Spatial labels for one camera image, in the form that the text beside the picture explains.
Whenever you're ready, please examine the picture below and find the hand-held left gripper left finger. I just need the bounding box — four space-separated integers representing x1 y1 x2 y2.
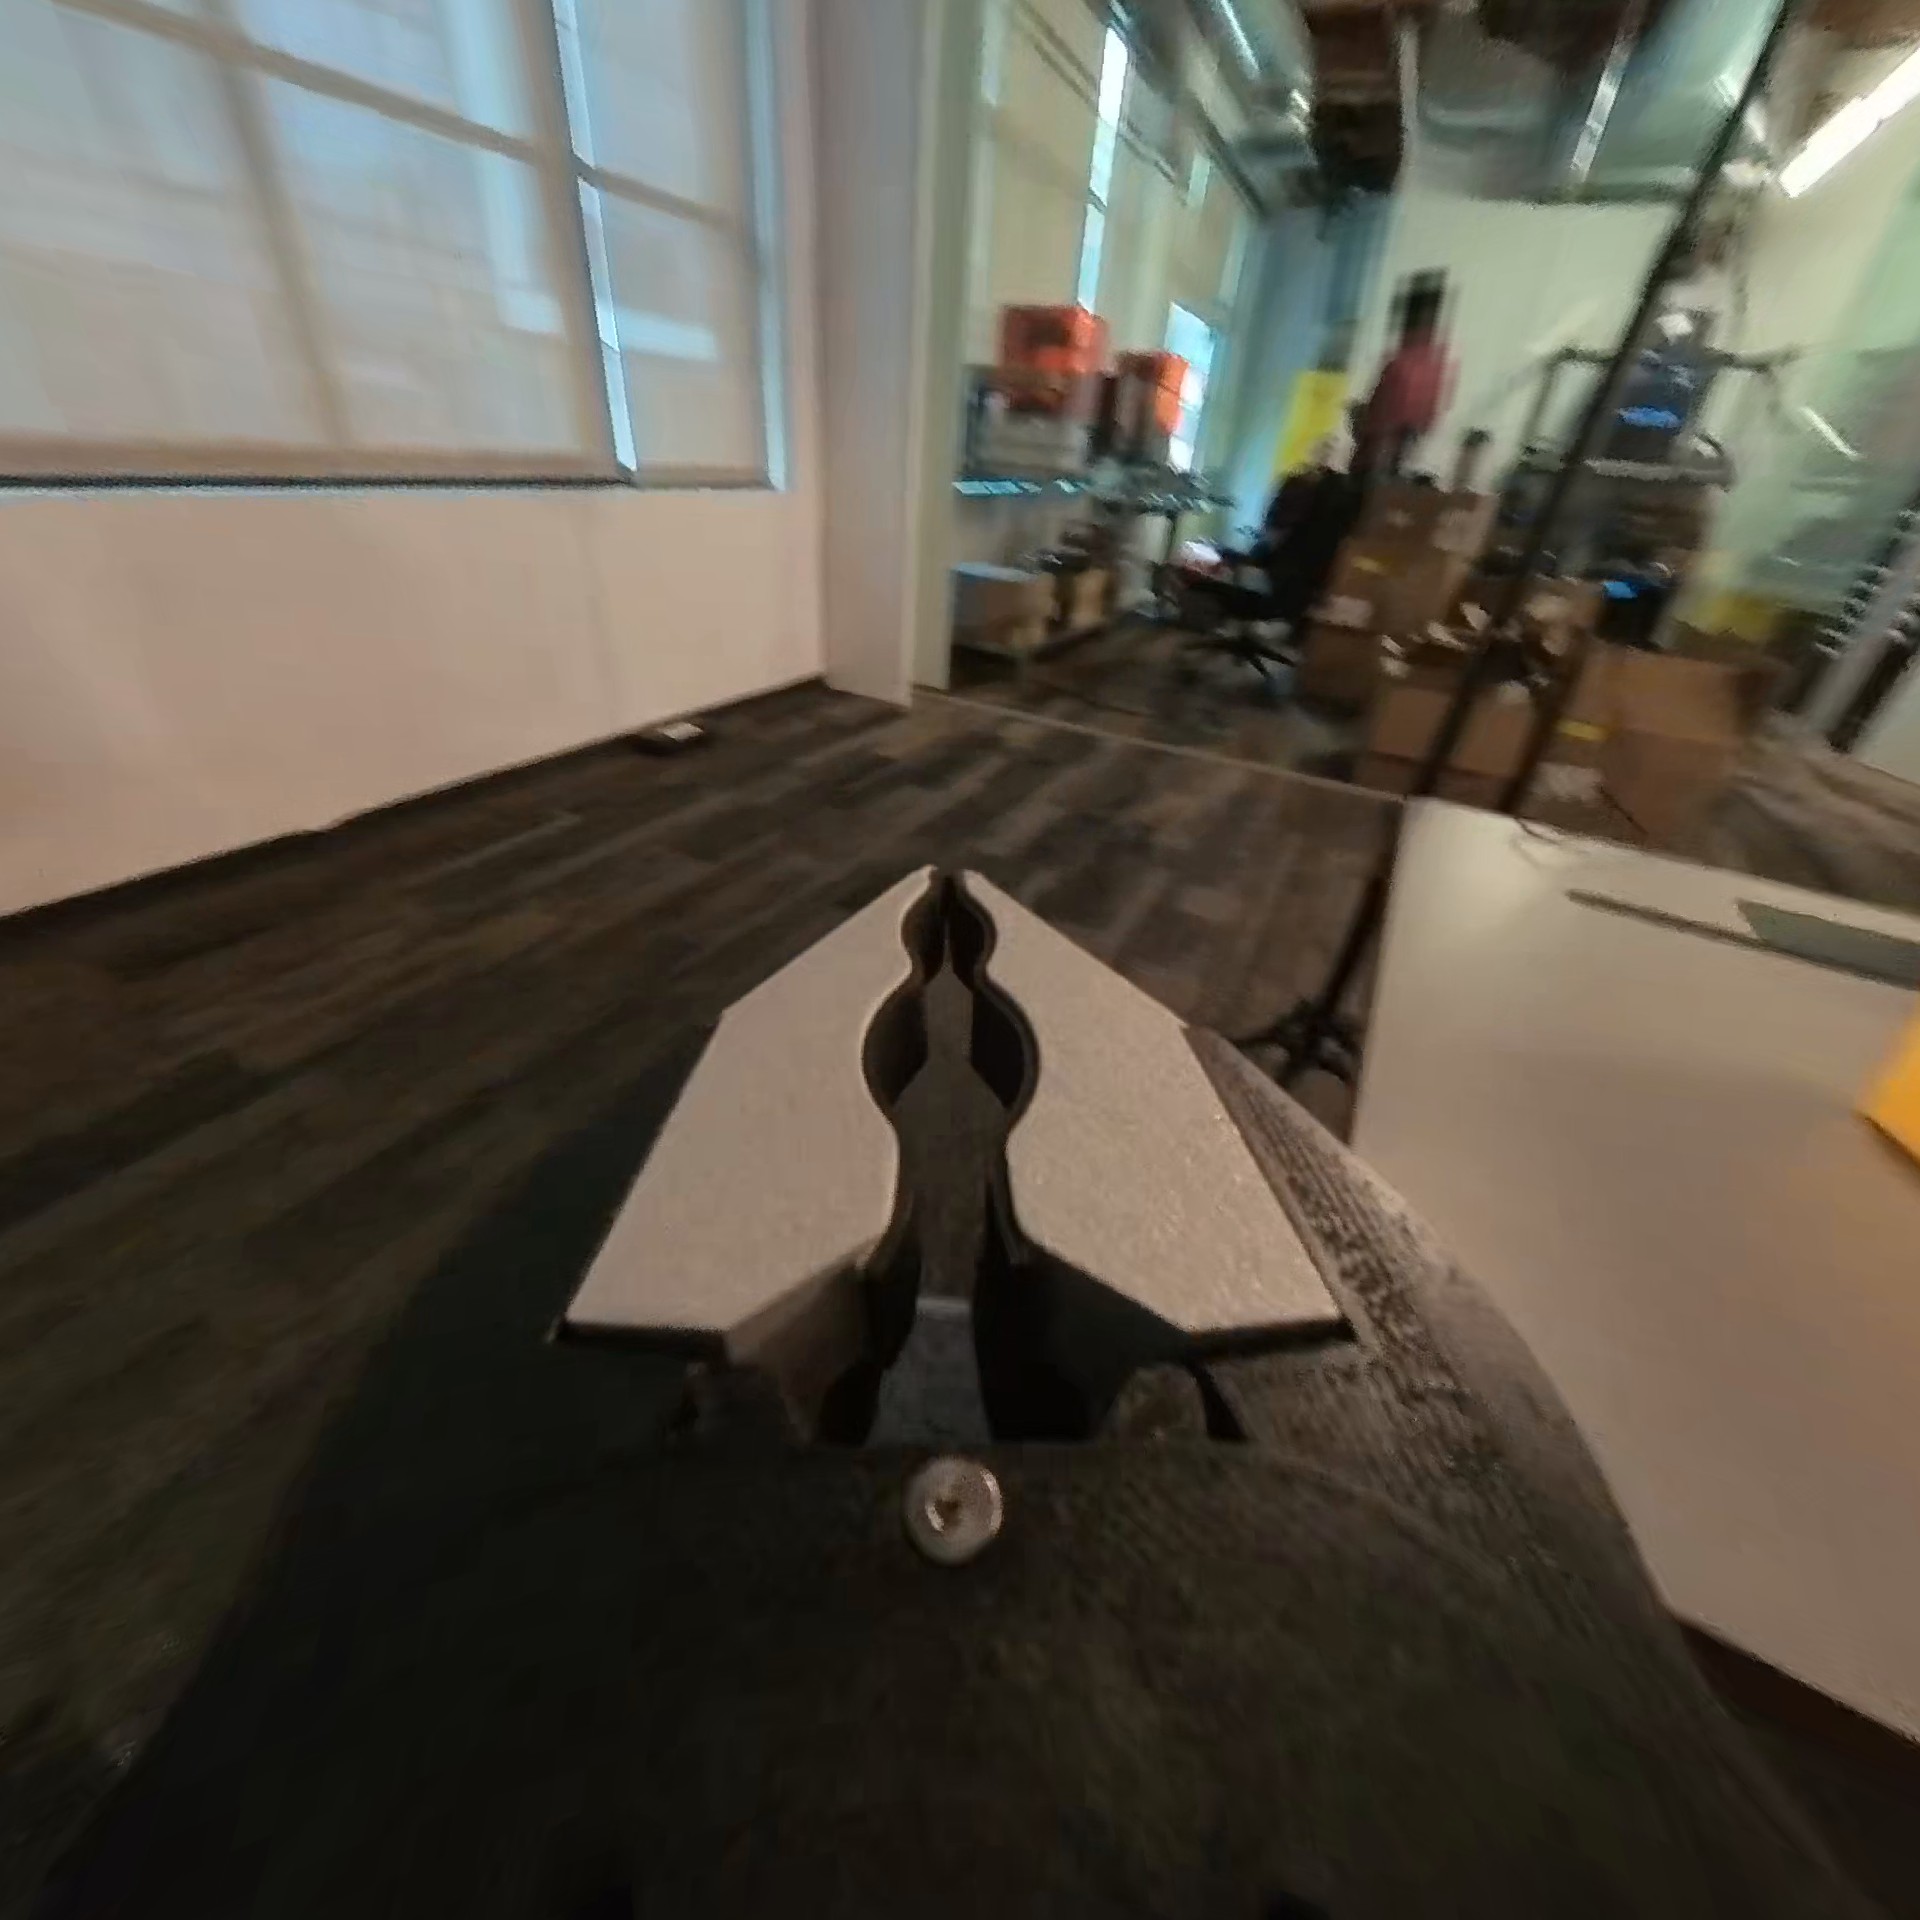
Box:
562 866 954 1403

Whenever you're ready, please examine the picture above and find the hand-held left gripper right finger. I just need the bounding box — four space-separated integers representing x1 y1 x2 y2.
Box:
950 871 1346 1403

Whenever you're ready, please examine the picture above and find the yellow plastic bin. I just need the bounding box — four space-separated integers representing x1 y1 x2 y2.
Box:
1855 1013 1920 1160

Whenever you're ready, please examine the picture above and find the pile of cardboard boxes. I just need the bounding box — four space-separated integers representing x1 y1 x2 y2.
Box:
1295 479 1748 840

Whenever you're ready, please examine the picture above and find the black office chair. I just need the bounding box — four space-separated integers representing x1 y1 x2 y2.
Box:
1176 464 1360 699

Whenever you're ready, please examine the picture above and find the long metal storage shelf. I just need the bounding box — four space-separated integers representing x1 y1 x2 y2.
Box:
950 298 1239 677

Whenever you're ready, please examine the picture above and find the red storage crate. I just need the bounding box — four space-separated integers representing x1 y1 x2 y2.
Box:
1118 352 1192 451
997 303 1113 413

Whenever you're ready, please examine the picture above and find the black pole stand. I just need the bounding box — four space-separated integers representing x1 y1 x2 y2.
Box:
1245 0 1800 1087

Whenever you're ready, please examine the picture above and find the metal shelving rack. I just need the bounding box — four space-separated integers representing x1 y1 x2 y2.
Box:
1506 305 1800 632

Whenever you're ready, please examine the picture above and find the large grid window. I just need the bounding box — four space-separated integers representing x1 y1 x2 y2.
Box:
0 0 789 494

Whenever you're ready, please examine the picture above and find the yellow wall sign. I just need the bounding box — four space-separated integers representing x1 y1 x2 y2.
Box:
1281 371 1352 489

